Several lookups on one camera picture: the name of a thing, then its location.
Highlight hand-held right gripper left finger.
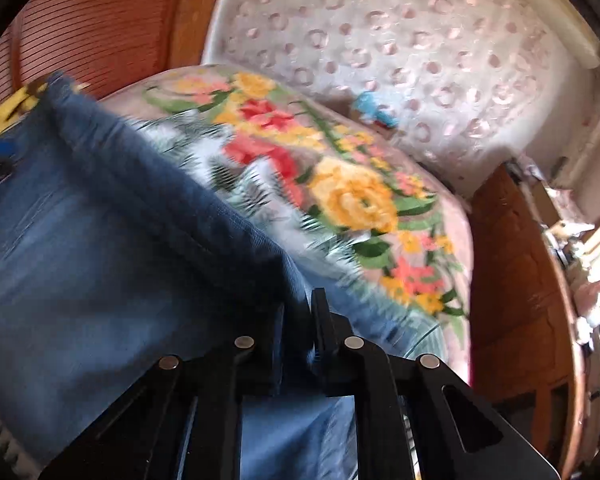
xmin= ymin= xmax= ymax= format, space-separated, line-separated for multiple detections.
xmin=39 ymin=304 xmax=287 ymax=480

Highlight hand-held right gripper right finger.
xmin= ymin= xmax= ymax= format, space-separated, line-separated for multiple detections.
xmin=311 ymin=288 xmax=562 ymax=480

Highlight teal cloth item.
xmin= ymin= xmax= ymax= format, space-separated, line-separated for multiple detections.
xmin=352 ymin=91 xmax=402 ymax=129

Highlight pink figurine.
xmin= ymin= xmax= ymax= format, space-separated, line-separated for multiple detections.
xmin=578 ymin=280 xmax=600 ymax=312

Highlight blue denim pants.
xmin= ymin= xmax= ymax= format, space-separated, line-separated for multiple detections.
xmin=0 ymin=72 xmax=447 ymax=480

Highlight pile of clutter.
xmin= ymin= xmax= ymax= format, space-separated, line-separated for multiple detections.
xmin=509 ymin=154 xmax=600 ymax=376

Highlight floral leaf print bedsheet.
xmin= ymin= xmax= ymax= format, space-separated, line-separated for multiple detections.
xmin=99 ymin=64 xmax=477 ymax=362

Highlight long wooden cabinet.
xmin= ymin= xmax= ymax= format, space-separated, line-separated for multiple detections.
xmin=467 ymin=162 xmax=589 ymax=477

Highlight sheer circle pattern curtain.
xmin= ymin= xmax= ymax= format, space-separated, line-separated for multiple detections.
xmin=202 ymin=0 xmax=600 ymax=197

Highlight yellow plush toy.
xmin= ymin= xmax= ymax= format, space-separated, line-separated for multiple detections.
xmin=0 ymin=82 xmax=47 ymax=142

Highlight slatted wooden headboard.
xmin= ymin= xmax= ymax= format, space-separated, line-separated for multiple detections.
xmin=0 ymin=0 xmax=227 ymax=102

